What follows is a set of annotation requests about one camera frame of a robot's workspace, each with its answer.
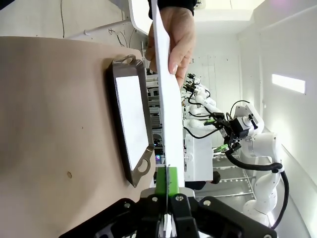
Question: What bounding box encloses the brown plastic serving tray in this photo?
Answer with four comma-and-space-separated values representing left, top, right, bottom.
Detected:
106, 55, 156, 188

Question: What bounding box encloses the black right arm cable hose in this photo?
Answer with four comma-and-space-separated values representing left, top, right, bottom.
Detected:
224, 148, 290, 230

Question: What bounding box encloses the white cabinet box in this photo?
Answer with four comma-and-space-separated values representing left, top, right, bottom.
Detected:
184, 133, 214, 181

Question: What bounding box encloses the person's left forearm black sleeve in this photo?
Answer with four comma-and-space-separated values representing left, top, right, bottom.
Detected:
148, 0, 201, 12

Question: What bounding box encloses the metal storage shelf rack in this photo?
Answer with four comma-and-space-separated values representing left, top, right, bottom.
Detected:
145, 71, 164, 166

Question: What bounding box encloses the person's left hand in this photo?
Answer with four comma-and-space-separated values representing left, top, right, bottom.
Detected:
145, 9, 197, 86

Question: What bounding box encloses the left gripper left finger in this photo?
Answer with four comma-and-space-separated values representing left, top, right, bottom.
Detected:
59, 166, 168, 238

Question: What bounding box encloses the white A4 paper sheet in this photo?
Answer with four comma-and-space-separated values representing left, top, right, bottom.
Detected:
151, 0, 186, 238
115, 75, 149, 169

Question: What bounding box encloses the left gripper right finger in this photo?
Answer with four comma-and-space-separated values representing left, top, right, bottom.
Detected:
168, 166, 278, 238

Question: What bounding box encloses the white sleeved background robot arm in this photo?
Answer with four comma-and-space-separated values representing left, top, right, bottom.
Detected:
183, 74, 223, 132

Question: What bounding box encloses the dark-haired background person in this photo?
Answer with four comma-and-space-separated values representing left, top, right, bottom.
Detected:
185, 172, 221, 191

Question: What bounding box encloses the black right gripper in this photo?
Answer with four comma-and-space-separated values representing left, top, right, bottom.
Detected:
205, 113, 249, 159

